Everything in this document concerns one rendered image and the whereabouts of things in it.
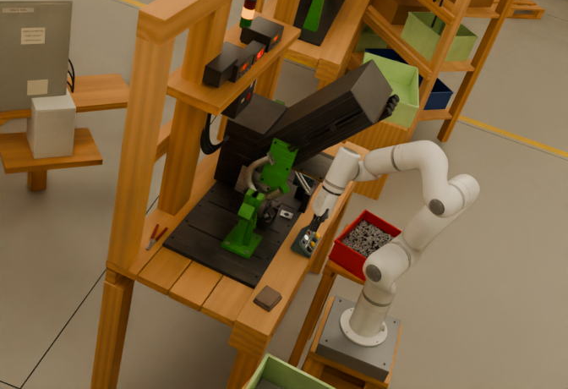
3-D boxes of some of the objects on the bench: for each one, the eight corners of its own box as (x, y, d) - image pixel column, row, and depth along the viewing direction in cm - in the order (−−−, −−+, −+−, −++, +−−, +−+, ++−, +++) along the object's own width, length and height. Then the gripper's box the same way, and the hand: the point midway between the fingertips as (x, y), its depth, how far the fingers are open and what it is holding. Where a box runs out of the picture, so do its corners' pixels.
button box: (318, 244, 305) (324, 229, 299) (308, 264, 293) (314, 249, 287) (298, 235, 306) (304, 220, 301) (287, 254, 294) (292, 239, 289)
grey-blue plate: (308, 201, 322) (315, 178, 314) (306, 203, 320) (314, 180, 312) (289, 193, 323) (297, 170, 315) (288, 195, 322) (296, 172, 314)
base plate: (335, 160, 359) (335, 156, 358) (254, 289, 271) (255, 286, 270) (263, 129, 366) (264, 126, 364) (161, 246, 278) (162, 242, 276)
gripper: (346, 199, 244) (325, 242, 248) (336, 183, 257) (316, 224, 262) (329, 192, 241) (307, 236, 246) (319, 177, 255) (298, 218, 260)
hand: (314, 225), depth 254 cm, fingers closed
